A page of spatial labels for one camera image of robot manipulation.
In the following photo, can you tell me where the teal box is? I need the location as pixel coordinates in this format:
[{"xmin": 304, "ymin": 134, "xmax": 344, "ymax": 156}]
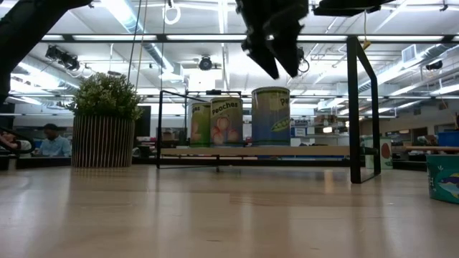
[{"xmin": 425, "ymin": 153, "xmax": 459, "ymax": 205}]

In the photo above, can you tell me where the black hanging cable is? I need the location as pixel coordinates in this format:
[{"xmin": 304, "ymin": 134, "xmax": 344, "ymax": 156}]
[{"xmin": 128, "ymin": 0, "xmax": 143, "ymax": 85}]

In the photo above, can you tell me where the person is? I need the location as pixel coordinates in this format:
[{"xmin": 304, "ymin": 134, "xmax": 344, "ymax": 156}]
[{"xmin": 37, "ymin": 123, "xmax": 72, "ymax": 158}]

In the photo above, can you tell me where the black display panel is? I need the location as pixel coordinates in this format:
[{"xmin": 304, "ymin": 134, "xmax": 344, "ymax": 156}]
[{"xmin": 135, "ymin": 105, "xmax": 152, "ymax": 138}]

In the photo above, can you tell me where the storage shelving with boxes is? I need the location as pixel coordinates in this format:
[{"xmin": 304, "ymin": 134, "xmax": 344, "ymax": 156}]
[{"xmin": 279, "ymin": 114, "xmax": 351, "ymax": 146}]

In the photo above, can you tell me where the white cable ring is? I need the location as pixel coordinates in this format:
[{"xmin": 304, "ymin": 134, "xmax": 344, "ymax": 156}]
[{"xmin": 163, "ymin": 3, "xmax": 181, "ymax": 25}]

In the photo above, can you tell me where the peaches can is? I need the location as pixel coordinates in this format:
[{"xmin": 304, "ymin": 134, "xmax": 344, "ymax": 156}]
[{"xmin": 209, "ymin": 97, "xmax": 244, "ymax": 148}]

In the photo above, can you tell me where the blue plastic bin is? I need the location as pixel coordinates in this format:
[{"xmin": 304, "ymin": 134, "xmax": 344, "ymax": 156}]
[{"xmin": 437, "ymin": 131, "xmax": 459, "ymax": 147}]

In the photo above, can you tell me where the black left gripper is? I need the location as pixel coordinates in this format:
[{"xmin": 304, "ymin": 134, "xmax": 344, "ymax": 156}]
[{"xmin": 235, "ymin": 0, "xmax": 310, "ymax": 80}]

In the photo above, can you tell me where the green oranges can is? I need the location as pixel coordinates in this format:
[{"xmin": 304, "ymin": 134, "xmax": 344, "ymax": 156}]
[{"xmin": 189, "ymin": 102, "xmax": 212, "ymax": 148}]

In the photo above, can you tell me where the black hanging camera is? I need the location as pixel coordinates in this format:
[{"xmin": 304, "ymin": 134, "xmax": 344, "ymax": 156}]
[{"xmin": 296, "ymin": 46, "xmax": 310, "ymax": 73}]

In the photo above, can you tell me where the artificial plant in slatted pot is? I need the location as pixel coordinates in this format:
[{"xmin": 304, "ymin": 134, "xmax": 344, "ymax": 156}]
[{"xmin": 64, "ymin": 72, "xmax": 144, "ymax": 168}]

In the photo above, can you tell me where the black framed wooden shelf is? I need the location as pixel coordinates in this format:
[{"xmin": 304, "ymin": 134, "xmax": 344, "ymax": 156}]
[{"xmin": 156, "ymin": 35, "xmax": 382, "ymax": 184}]

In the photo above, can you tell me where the wooden workbench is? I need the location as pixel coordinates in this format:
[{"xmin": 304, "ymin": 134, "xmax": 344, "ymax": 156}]
[{"xmin": 404, "ymin": 145, "xmax": 459, "ymax": 151}]

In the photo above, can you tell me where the blue green peas can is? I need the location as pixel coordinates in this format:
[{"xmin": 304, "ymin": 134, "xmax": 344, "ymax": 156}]
[{"xmin": 251, "ymin": 86, "xmax": 292, "ymax": 147}]

